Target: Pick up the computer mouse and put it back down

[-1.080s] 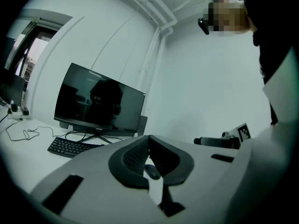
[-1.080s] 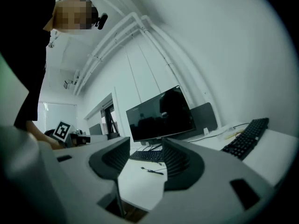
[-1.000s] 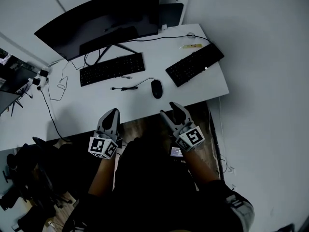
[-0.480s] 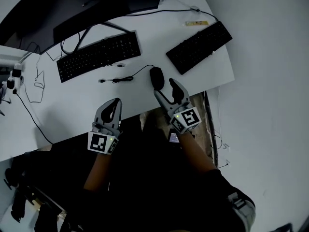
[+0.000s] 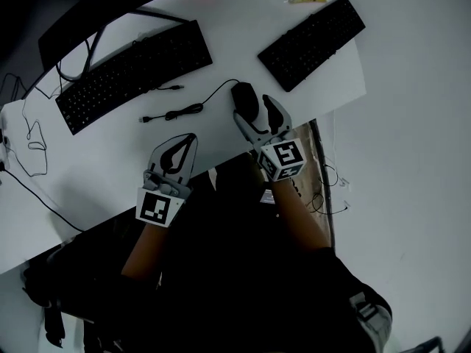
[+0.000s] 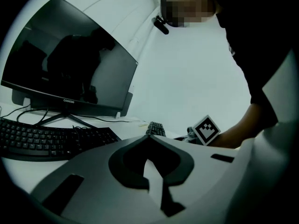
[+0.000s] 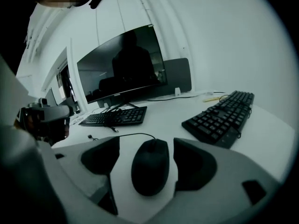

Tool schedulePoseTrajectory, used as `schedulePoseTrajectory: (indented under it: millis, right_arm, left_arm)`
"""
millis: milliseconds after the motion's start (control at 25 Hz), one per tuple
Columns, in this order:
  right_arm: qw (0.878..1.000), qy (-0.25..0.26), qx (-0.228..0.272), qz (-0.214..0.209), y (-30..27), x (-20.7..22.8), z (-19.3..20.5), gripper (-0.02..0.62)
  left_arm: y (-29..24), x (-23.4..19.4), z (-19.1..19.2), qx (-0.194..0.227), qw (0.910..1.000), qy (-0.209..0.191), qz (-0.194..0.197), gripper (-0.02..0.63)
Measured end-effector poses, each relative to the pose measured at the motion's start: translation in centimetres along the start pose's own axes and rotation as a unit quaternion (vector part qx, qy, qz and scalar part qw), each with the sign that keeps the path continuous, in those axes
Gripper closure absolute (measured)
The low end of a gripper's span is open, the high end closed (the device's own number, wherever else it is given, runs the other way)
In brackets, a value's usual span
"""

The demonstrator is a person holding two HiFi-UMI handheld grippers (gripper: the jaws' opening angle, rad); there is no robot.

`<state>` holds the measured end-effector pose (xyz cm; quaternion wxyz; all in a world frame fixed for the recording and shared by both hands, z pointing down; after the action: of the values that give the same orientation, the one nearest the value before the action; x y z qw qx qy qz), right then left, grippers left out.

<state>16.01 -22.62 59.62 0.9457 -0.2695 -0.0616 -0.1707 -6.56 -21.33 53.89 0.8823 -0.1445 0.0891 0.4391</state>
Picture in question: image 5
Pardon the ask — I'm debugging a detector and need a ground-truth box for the large black keyboard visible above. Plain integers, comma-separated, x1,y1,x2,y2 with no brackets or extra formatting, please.
54,19,213,136

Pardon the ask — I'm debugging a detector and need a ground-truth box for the black curved monitor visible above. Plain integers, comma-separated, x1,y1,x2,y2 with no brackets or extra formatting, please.
0,0,288,104

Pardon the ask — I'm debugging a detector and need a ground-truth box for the black mouse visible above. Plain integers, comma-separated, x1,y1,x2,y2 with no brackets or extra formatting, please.
230,81,261,123

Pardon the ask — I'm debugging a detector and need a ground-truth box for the small black keyboard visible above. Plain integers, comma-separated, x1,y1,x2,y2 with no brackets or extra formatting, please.
257,0,367,93

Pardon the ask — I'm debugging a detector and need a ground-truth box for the grey shoulder strap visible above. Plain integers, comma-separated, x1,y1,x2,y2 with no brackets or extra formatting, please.
348,291,394,351

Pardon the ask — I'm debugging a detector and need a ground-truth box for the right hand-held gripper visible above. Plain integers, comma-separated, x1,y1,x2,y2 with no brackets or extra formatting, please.
233,93,308,182

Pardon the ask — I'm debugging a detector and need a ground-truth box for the person's left forearm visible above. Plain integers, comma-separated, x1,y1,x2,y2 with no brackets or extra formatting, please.
120,221,174,282

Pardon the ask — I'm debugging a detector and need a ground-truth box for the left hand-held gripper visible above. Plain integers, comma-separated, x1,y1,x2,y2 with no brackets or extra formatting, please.
135,133,199,229

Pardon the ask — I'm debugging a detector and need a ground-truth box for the black floor cable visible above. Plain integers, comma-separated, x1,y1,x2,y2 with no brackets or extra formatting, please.
308,162,350,216

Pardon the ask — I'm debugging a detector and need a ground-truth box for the black monitor cable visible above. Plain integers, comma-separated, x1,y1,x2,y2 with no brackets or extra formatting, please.
56,23,107,83

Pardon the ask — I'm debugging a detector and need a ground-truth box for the person's right forearm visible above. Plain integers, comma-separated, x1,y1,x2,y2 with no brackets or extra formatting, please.
270,176,334,257

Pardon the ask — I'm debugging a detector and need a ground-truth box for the thin black cable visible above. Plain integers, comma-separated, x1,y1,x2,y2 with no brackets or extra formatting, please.
0,72,51,179

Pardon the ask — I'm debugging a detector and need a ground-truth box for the thick black cable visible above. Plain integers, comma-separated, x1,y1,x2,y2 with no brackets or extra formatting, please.
0,168,85,232

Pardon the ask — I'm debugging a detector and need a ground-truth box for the person's black shirt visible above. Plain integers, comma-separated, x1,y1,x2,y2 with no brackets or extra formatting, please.
121,156,372,353

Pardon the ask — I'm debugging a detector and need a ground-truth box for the black cable with plug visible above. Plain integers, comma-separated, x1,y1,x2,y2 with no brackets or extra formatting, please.
145,84,185,94

